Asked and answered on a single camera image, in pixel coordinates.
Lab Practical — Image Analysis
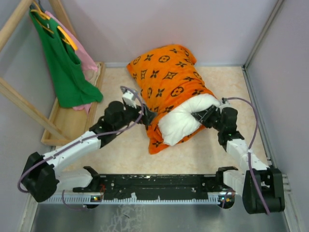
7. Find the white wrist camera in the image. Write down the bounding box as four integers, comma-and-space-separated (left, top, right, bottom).
120, 87, 137, 109
220, 98, 230, 108

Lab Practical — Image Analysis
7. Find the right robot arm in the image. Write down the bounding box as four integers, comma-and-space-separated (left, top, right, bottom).
192, 104, 285, 214

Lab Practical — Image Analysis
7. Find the wooden clothes rack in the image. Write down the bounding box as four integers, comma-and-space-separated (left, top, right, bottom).
0, 0, 99, 151

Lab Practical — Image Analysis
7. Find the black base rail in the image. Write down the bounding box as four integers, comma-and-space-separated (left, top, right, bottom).
31, 173, 289, 209

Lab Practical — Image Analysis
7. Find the orange patterned pillowcase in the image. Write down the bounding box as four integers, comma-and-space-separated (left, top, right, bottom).
127, 44, 215, 154

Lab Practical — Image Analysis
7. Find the green tank top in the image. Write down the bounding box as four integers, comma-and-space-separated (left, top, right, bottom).
29, 11, 103, 108

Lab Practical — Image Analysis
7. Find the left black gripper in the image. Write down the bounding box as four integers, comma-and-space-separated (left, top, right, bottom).
114, 101, 157, 131

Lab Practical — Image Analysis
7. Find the teal clothes hanger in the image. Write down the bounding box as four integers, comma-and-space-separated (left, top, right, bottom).
29, 0, 46, 12

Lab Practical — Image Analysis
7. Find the yellow clothes hanger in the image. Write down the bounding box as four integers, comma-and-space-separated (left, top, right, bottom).
30, 0, 78, 51

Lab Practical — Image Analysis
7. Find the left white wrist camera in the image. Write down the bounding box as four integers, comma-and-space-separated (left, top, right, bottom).
120, 87, 137, 109

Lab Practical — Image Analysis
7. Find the pink shirt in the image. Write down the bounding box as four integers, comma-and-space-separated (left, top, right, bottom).
44, 10, 99, 112

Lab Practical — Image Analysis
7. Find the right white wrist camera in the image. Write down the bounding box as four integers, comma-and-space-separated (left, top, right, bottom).
220, 98, 230, 108

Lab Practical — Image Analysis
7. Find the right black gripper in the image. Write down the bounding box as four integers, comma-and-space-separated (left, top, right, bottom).
192, 105, 224, 132

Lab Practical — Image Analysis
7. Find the white pillow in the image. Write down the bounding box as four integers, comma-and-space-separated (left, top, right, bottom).
158, 94, 221, 146

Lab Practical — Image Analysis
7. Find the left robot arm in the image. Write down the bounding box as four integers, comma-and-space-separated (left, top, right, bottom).
17, 101, 156, 203

